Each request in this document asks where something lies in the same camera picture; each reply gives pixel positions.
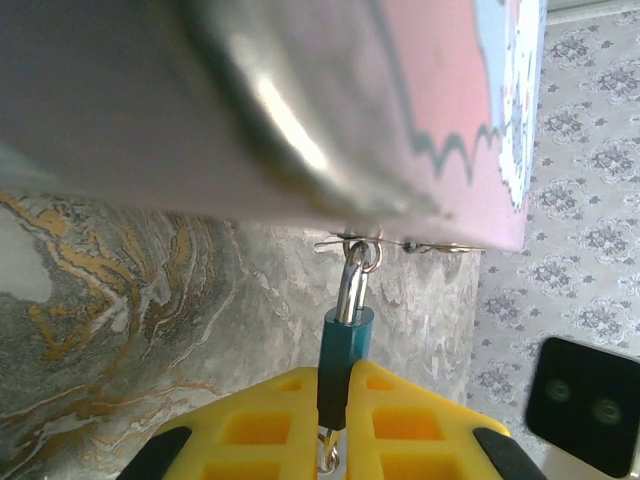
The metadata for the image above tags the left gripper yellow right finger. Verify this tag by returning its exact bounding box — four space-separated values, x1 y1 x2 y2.
343 359 547 480

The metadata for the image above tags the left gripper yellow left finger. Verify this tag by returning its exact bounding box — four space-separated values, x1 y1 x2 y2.
116 366 322 480

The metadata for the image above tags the silver key ring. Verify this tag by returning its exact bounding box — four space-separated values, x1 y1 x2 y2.
316 427 347 476

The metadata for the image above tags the teal padlock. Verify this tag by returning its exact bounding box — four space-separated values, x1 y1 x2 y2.
316 239 377 434

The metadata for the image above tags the silver box clasp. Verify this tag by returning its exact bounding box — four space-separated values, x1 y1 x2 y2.
313 226 487 256

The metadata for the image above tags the aluminium frame post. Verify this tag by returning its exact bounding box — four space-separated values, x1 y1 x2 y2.
547 0 640 27

